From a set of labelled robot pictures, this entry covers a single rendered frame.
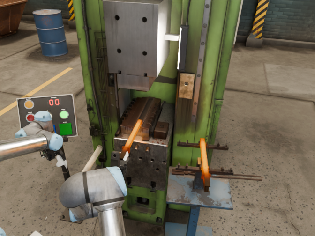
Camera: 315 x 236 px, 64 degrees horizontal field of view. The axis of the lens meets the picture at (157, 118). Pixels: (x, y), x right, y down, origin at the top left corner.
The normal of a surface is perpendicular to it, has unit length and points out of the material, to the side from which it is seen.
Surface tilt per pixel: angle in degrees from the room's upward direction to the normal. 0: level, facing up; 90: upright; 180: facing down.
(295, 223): 0
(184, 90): 90
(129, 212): 90
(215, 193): 0
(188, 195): 0
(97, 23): 90
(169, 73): 90
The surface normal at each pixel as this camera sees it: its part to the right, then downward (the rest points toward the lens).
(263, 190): 0.02, -0.83
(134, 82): -0.21, 0.54
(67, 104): 0.21, 0.05
